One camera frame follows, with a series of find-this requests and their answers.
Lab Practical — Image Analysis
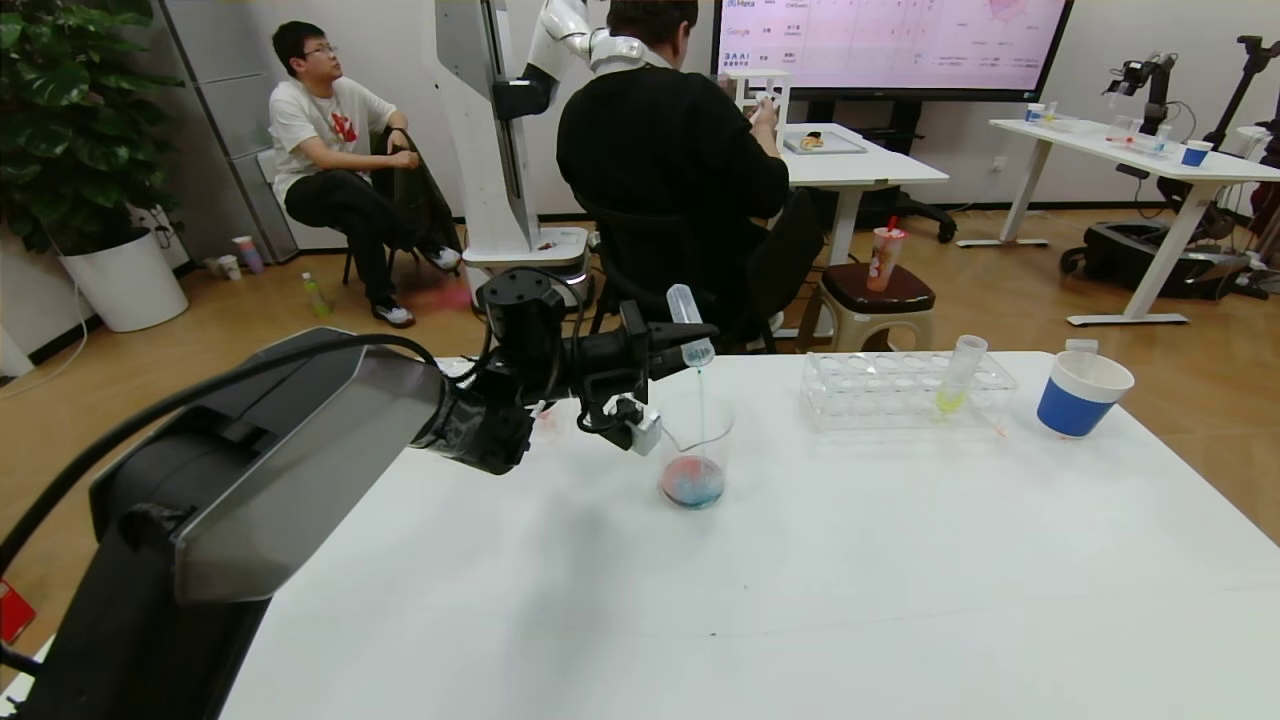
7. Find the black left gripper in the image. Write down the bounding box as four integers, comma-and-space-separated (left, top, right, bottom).
577, 299, 720, 405

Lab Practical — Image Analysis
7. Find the blue pigment test tube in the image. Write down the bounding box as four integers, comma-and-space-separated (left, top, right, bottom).
667, 284, 717, 367

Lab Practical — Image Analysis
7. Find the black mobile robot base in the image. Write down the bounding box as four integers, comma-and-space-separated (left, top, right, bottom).
1060, 222, 1251, 303

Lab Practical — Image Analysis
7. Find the clear glass beaker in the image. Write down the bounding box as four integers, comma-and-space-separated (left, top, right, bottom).
658, 395, 736, 511

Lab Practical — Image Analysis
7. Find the yellow pigment test tube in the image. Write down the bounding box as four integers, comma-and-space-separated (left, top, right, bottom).
935, 334, 989, 416

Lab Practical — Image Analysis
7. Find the black office chair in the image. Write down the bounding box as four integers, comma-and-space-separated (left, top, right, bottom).
575, 185, 829, 359

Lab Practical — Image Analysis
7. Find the person in black sweater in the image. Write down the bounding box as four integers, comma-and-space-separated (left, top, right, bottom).
555, 0, 831, 351

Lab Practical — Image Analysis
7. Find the brown cushioned stool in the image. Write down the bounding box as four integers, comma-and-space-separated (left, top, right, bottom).
797, 264, 936, 353

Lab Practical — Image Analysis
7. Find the drink cup with red straw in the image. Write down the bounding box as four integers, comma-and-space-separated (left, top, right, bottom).
868, 218, 909, 294

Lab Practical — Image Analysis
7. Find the grey tray with food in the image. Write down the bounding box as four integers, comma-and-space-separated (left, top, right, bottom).
783, 130, 867, 157

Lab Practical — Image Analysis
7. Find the small white desk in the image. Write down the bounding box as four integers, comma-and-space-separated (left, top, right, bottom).
745, 123, 949, 346

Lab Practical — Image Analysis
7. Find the white humanoid robot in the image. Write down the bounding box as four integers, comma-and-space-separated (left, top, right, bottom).
435, 0, 651, 316

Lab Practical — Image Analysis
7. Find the black display stand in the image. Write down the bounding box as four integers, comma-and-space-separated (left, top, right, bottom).
800, 100, 956, 246

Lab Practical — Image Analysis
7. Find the white shelf box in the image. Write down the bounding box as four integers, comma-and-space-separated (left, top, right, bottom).
723, 70, 793, 154

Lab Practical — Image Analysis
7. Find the dark jacket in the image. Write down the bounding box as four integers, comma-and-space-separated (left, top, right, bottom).
375, 130, 463, 263

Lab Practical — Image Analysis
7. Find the man in white t-shirt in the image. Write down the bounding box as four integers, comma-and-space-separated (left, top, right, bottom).
268, 20, 463, 329

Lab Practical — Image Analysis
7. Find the blue white paper cup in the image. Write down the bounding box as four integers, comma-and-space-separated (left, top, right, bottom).
1036, 350, 1136, 441

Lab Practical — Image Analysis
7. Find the long white desk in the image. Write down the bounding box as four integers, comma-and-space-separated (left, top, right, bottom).
955, 118, 1280, 329

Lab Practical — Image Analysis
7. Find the grey metal cabinet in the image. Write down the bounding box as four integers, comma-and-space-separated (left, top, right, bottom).
160, 0, 301, 263

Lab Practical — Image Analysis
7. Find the white plant pot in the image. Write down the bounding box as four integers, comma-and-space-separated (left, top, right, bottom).
58, 226, 189, 333

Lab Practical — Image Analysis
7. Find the black tripod stand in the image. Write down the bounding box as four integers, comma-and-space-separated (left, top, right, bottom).
1200, 38, 1280, 151

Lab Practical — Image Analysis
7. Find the green potted plant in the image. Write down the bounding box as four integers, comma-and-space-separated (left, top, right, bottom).
0, 0, 186, 256

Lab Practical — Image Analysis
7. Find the red flat object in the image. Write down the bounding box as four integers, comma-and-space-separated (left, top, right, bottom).
0, 580, 35, 647

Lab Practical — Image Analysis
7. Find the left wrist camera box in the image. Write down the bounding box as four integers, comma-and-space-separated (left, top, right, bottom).
603, 395, 664, 457

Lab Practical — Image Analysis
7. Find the large wall display screen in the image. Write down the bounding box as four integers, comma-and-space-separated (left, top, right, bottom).
712, 0, 1076, 104

